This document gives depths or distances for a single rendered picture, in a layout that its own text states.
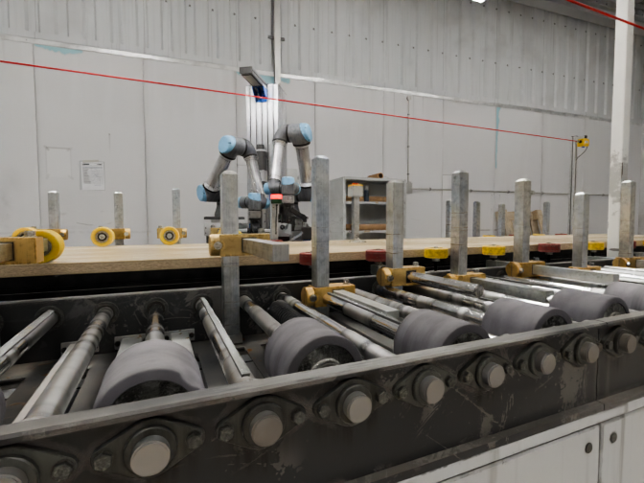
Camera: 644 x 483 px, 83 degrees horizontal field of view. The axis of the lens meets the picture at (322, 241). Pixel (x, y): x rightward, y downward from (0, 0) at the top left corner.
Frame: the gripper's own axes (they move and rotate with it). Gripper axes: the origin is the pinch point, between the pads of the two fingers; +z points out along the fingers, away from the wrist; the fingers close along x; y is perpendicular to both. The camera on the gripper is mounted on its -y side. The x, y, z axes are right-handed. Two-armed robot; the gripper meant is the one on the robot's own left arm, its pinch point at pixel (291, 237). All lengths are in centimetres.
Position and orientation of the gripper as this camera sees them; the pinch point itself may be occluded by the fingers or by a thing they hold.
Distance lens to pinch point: 218.5
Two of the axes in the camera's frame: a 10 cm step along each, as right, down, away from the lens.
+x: 4.1, 0.5, -9.1
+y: -9.1, 0.2, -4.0
